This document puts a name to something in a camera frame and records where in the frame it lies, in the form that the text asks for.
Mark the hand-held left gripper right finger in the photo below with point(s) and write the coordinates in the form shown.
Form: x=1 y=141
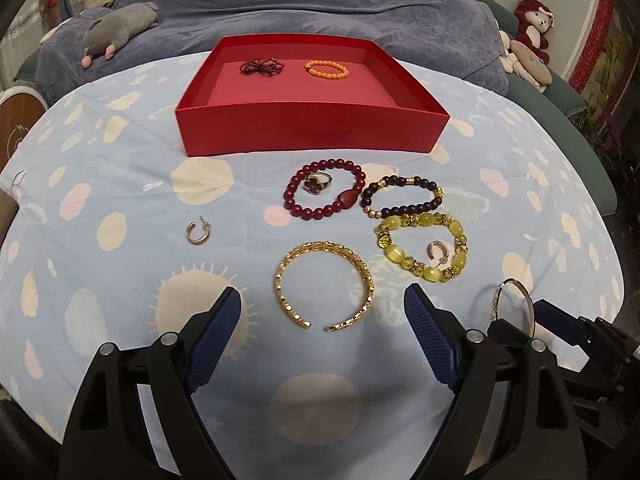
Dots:
x=430 y=330

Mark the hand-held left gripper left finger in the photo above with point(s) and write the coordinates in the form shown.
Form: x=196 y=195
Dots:
x=220 y=325

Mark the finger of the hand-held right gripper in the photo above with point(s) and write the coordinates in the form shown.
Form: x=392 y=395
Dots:
x=505 y=331
x=552 y=312

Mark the thin gold bangle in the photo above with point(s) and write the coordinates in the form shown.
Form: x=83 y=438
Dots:
x=495 y=300

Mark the wide gold cuff bangle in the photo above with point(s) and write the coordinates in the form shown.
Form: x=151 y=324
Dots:
x=280 y=280

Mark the gold hoop earring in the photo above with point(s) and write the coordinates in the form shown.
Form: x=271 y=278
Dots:
x=440 y=245
x=192 y=234

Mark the red cardboard box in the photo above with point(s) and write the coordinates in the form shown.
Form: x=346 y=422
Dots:
x=300 y=125

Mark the blue dotted tablecloth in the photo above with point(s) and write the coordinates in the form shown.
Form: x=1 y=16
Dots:
x=125 y=200

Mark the beige plush toy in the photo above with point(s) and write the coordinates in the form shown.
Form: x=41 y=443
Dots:
x=525 y=62

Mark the red monkey plush toy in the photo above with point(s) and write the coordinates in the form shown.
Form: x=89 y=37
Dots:
x=527 y=35

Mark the white machine with wooden disc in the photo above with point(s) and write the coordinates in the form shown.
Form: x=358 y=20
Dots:
x=20 y=115

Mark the grey plush toy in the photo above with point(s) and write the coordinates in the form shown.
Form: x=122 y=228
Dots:
x=115 y=25

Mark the blue-grey blanket covered sofa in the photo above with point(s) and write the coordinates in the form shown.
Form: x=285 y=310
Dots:
x=300 y=0

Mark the white curtain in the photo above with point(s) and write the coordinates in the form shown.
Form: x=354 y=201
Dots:
x=30 y=25

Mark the red patterned wall hanging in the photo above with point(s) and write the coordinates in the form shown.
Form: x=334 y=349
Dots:
x=597 y=35

